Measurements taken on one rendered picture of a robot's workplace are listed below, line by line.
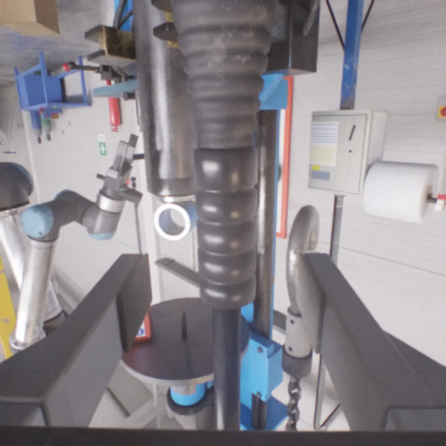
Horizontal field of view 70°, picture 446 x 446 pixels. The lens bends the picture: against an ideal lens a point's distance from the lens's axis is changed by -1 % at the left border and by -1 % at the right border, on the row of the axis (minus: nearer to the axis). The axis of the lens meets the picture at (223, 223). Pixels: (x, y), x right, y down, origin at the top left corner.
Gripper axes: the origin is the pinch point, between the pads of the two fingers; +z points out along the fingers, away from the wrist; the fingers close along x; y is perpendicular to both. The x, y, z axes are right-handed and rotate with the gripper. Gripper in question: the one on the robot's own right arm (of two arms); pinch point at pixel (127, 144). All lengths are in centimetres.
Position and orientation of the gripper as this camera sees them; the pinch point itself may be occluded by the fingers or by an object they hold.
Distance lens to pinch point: 105.8
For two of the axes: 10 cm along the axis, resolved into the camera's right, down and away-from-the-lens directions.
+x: -0.2, -4.0, 9.2
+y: -9.2, -3.5, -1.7
